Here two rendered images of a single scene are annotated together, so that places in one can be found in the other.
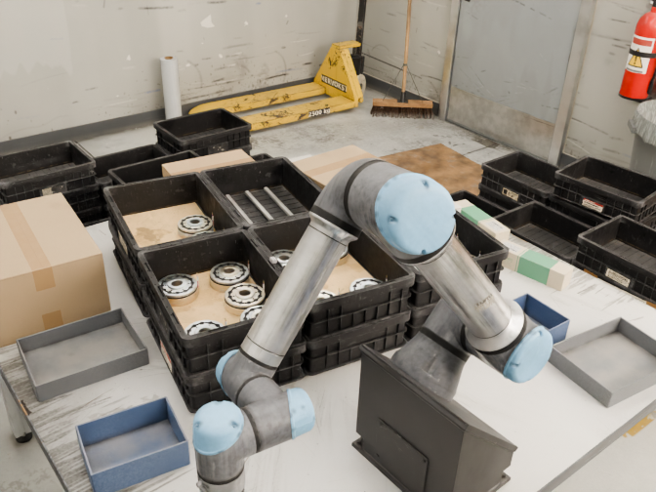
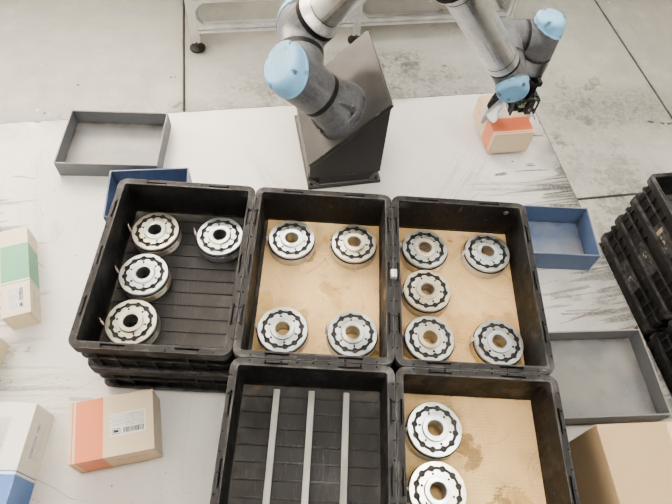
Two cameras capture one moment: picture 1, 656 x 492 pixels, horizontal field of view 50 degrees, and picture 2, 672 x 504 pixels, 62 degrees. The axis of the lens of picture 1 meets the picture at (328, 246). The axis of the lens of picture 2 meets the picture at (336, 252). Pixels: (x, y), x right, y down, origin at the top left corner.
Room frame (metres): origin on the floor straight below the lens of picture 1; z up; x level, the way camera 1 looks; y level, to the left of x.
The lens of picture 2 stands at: (2.05, 0.28, 1.89)
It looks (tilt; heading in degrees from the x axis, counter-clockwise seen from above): 57 degrees down; 206
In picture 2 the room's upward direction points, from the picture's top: 6 degrees clockwise
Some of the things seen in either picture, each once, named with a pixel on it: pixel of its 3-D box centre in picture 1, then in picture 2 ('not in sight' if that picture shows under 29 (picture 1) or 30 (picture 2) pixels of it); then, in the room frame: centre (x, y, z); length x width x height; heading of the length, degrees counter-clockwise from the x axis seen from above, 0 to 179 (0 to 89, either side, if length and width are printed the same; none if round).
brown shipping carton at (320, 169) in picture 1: (339, 184); not in sight; (2.25, -0.03, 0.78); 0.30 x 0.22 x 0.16; 130
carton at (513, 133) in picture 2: not in sight; (502, 123); (0.74, 0.14, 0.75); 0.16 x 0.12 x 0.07; 39
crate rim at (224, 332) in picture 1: (218, 281); (465, 279); (1.40, 0.26, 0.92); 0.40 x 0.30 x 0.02; 29
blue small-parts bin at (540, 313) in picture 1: (521, 328); (150, 199); (1.50, -0.53, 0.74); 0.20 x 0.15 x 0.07; 126
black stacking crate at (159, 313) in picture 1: (219, 298); (459, 291); (1.40, 0.26, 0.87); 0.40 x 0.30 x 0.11; 29
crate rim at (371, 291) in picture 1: (327, 254); (319, 270); (1.55, 0.00, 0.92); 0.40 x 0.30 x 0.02; 29
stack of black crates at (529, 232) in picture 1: (542, 263); not in sight; (2.52, -0.92, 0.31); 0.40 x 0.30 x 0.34; 39
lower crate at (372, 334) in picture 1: (325, 304); not in sight; (1.55, 0.00, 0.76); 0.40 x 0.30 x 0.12; 29
